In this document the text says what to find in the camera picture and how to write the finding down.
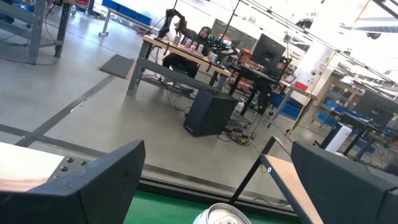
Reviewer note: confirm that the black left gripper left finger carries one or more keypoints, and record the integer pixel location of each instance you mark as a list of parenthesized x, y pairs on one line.
[(93, 193)]

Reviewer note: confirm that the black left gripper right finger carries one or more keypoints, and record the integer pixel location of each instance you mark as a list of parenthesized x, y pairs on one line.
[(348, 193)]

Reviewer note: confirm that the pink and white soda can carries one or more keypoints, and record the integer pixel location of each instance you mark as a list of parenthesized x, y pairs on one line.
[(222, 216)]

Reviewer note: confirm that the background black robot arm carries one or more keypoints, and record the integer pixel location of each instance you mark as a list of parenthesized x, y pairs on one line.
[(166, 21)]

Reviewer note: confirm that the grey bolted metal plate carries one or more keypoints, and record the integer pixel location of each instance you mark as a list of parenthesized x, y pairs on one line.
[(74, 166)]

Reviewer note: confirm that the white computer tower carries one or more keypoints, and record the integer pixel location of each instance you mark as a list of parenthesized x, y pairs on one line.
[(339, 138)]

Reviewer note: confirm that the light wooden board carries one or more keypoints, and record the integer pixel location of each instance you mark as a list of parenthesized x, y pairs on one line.
[(25, 165)]

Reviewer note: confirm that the black computer monitor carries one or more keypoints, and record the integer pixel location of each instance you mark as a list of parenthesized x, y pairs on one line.
[(267, 51), (374, 107)]

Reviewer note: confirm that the blue storage bins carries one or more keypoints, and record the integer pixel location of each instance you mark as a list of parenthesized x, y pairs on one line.
[(287, 107)]

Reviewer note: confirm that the light wooden desk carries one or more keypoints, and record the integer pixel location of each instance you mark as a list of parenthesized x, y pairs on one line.
[(298, 90)]

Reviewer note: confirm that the small red bin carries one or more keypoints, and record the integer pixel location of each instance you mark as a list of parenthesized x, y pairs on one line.
[(301, 86)]

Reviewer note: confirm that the flat grey board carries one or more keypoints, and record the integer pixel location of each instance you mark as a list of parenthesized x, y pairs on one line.
[(116, 66)]

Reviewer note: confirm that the white plastic bottle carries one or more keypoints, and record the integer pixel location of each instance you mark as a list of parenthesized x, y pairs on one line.
[(239, 108)]

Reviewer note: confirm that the black computer tower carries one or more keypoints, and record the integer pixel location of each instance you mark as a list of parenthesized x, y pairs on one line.
[(210, 113)]

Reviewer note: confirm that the wood-topped grey workbench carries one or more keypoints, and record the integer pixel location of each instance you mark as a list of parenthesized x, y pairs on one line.
[(168, 73)]

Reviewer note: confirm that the person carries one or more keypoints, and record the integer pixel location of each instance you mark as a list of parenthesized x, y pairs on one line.
[(203, 37), (281, 67)]

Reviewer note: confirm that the black standing desk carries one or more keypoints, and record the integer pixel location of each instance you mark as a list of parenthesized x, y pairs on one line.
[(248, 71)]

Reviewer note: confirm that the grey metal table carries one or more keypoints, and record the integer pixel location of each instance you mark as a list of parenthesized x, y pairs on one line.
[(34, 28)]

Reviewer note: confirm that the row of blue bins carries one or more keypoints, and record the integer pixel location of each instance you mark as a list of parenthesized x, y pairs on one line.
[(127, 11)]

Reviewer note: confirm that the background robot with green lights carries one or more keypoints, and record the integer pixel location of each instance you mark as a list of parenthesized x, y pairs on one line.
[(222, 43)]

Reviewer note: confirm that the wooden shelf with black frame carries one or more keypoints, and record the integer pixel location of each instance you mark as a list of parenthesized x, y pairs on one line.
[(286, 180)]

